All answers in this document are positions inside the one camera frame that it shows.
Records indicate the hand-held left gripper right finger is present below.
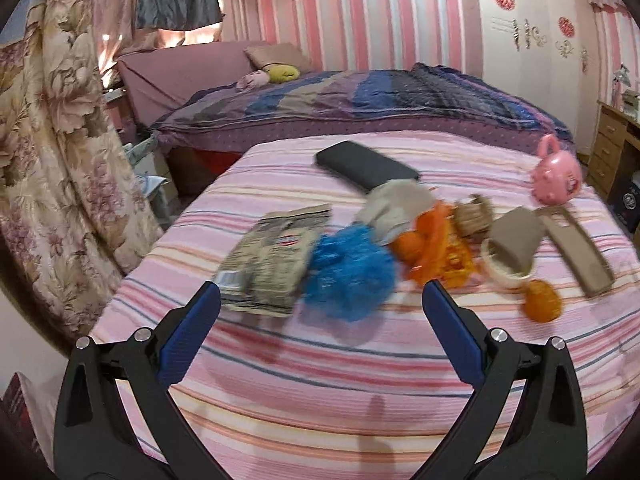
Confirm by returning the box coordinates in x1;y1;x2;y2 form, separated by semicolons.
415;280;587;480

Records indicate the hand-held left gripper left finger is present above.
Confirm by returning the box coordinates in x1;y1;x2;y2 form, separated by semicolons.
54;282;221;480

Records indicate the tangerine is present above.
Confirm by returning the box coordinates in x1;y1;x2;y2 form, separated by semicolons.
390;230;426;266
522;280;561;323

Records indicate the beige printed snack packet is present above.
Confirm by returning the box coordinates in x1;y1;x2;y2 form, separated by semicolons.
215;204;333;317

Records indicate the beige paper cup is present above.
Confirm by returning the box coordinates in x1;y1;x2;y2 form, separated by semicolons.
480;207;548;291

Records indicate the blue mesh bath sponge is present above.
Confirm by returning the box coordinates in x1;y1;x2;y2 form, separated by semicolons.
302;225;398;323

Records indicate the pink striped blanket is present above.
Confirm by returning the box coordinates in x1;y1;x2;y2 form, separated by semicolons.
90;132;640;480

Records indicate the grey sock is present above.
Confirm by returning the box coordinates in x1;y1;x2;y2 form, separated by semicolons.
356;180;436;246

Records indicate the bedside clutter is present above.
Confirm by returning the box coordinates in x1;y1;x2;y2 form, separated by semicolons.
102;85;178;221

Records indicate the brown phone case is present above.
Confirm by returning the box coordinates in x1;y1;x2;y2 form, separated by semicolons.
537;206;615;298

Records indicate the black rectangular case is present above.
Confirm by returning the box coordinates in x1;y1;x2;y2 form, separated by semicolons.
314;141;421;193

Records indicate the pink cartoon cup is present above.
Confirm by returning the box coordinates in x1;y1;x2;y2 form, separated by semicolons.
531;134;583;206

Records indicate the red patterned cloth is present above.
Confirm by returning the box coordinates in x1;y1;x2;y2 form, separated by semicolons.
0;372;56;480

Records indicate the floral curtain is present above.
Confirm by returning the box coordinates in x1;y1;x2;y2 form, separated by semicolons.
0;0;166;341

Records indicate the black box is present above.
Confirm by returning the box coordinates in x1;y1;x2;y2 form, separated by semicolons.
607;170;640;233

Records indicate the purple blue striped quilt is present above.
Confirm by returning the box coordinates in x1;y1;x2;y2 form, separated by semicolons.
152;62;573;161

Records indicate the wooden desk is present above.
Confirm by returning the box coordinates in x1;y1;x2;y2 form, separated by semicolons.
587;100;640;201

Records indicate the purple sofa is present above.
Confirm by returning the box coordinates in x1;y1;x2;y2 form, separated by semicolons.
115;40;311;131

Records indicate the pink plush toy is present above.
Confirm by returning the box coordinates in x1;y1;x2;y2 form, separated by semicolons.
236;70;271;92

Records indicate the yellow plush toy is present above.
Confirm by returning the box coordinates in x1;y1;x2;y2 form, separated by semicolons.
267;62;301;84

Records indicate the tan pillow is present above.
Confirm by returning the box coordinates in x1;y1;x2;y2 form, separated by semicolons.
244;42;313;73

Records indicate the desk lamp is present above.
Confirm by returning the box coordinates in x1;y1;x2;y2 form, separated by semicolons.
611;64;636;111

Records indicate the cream wardrobe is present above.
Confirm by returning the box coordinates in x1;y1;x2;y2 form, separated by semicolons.
470;0;616;156

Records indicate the pink sheer curtain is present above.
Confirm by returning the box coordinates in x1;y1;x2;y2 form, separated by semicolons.
92;0;223;56

